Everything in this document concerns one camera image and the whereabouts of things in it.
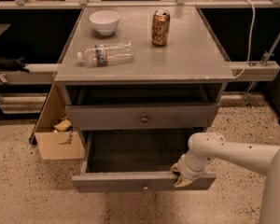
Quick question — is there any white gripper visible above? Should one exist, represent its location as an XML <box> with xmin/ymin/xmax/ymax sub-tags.
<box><xmin>170</xmin><ymin>152</ymin><xmax>213</xmax><ymax>188</ymax></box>

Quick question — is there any grey drawer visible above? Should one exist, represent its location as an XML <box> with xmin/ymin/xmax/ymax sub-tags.
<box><xmin>65</xmin><ymin>104</ymin><xmax>218</xmax><ymax>130</ymax></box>
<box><xmin>71</xmin><ymin>128</ymin><xmax>217</xmax><ymax>194</ymax></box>

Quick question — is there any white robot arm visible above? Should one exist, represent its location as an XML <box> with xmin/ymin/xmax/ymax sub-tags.
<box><xmin>171</xmin><ymin>133</ymin><xmax>280</xmax><ymax>224</ymax></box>

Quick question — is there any grey top drawer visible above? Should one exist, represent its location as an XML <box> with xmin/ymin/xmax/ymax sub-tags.
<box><xmin>65</xmin><ymin>104</ymin><xmax>218</xmax><ymax>130</ymax></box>

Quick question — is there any grey drawer cabinet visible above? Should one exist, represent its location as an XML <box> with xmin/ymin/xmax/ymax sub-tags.
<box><xmin>53</xmin><ymin>5</ymin><xmax>236</xmax><ymax>135</ymax></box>

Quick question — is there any open cardboard box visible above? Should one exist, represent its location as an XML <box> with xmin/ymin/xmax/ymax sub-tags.
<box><xmin>33</xmin><ymin>84</ymin><xmax>85</xmax><ymax>160</ymax></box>

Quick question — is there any yellow sponge in box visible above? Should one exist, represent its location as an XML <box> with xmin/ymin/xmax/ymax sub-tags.
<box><xmin>54</xmin><ymin>119</ymin><xmax>72</xmax><ymax>132</ymax></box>

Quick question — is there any clear plastic water bottle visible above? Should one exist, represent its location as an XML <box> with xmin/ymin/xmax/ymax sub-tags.
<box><xmin>77</xmin><ymin>41</ymin><xmax>134</xmax><ymax>67</ymax></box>

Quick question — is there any metal diagonal strut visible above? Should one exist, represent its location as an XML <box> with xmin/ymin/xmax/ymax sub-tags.
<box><xmin>243</xmin><ymin>32</ymin><xmax>280</xmax><ymax>108</ymax></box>

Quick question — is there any orange soda can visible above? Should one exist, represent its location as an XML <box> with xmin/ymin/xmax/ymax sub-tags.
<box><xmin>151</xmin><ymin>9</ymin><xmax>170</xmax><ymax>46</ymax></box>

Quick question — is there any white ceramic bowl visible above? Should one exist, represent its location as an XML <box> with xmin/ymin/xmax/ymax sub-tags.
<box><xmin>89</xmin><ymin>10</ymin><xmax>119</xmax><ymax>35</ymax></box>

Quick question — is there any black cloth on shelf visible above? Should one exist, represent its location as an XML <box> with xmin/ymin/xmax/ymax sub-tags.
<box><xmin>0</xmin><ymin>57</ymin><xmax>29</xmax><ymax>73</ymax></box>

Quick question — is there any metal rail beam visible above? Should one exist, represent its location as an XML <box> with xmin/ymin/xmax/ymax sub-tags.
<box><xmin>0</xmin><ymin>62</ymin><xmax>280</xmax><ymax>85</ymax></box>

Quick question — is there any white cable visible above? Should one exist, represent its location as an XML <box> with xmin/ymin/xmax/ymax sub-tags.
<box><xmin>232</xmin><ymin>0</ymin><xmax>257</xmax><ymax>80</ymax></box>

